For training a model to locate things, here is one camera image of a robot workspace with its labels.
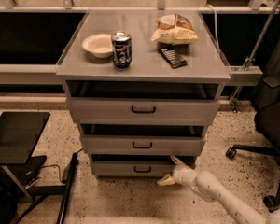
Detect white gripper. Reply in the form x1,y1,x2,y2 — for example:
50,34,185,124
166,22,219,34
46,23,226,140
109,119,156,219
157,156,198,188

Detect grey bottom drawer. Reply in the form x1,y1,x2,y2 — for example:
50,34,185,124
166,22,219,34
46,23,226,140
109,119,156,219
91,161,175,177

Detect grey drawer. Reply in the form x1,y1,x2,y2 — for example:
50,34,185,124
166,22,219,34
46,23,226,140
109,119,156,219
91,161,175,177
67,98,218,126
80,135,206,156

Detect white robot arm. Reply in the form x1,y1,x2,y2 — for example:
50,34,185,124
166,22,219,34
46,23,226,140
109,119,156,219
157,156,280,224

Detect grey middle drawer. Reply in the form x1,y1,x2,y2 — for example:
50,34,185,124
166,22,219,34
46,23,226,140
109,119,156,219
80,135,206,156

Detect grey drawer cabinet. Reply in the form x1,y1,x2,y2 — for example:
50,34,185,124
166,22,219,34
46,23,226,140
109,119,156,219
57,9,231,166

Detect grey top drawer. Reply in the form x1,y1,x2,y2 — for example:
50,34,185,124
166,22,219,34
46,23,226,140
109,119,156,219
67,98,218,126

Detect black pole on floor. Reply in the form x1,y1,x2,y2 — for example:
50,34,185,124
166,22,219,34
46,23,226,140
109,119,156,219
56,152,78,224

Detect dark chocolate bar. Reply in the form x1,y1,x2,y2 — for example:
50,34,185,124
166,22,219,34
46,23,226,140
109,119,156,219
159,49,188,69

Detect black office chair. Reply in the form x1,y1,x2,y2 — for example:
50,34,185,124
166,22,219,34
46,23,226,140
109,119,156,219
225,19,280,210

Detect dark soda can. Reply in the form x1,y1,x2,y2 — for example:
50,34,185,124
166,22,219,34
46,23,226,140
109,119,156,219
111,31,132,70

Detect yellow chip bag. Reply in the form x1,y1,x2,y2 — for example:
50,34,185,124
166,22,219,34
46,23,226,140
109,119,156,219
151,14,199,45

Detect white paper bowl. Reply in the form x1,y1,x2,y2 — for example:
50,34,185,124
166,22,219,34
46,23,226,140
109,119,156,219
82,34,113,58

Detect black side table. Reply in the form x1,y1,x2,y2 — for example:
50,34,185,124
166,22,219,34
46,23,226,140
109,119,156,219
0,111,50,201

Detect metal diagonal rod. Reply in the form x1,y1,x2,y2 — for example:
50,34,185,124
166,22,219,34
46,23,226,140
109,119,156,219
229,0,280,112

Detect grey floor cable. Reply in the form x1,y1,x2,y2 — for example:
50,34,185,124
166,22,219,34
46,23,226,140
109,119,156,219
40,147,84,184

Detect white cable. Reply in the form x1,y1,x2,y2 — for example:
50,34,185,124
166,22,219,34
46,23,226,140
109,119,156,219
206,4,222,58

